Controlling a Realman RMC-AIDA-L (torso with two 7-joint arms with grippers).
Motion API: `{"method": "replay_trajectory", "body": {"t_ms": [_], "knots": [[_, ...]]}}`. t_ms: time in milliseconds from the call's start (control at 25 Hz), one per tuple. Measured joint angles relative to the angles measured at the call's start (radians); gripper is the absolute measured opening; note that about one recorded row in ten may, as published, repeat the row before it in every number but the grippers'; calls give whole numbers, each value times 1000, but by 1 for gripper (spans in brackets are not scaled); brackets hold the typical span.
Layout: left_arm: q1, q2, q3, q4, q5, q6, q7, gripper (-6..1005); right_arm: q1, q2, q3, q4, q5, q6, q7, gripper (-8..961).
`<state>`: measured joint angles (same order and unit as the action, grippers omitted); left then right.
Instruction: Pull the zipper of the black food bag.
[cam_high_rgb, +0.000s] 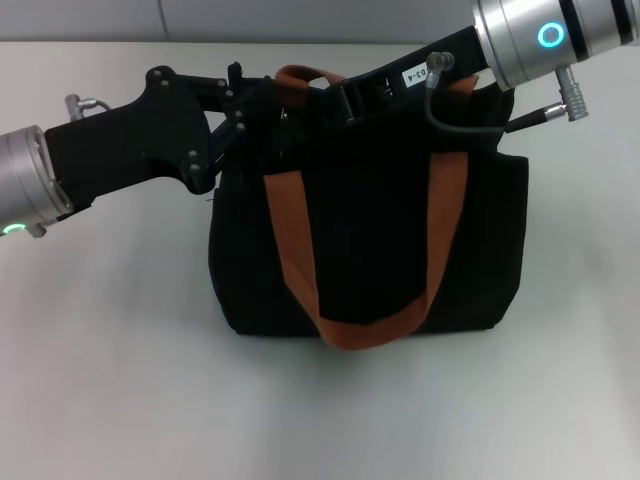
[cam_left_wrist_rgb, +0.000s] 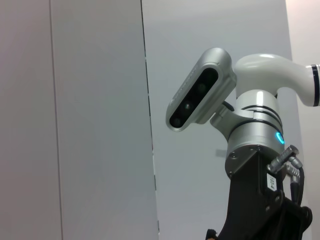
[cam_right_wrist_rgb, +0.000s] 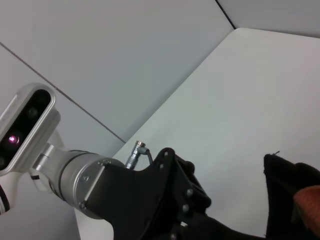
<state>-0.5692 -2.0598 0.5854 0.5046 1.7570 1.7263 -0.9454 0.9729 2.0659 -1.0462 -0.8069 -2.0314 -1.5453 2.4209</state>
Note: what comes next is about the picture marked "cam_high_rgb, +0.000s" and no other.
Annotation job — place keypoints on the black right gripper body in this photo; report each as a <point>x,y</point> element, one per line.
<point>390,85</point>

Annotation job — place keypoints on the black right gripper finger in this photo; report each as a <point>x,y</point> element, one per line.
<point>330,105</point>

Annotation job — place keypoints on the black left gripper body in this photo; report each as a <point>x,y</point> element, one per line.
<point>130,140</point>

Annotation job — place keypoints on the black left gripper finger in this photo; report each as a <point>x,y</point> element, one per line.
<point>225,142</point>
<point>215,95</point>

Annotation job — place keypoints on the silver zipper pull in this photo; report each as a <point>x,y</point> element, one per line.
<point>284,115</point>

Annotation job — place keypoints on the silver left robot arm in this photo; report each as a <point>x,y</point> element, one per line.
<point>25,175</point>

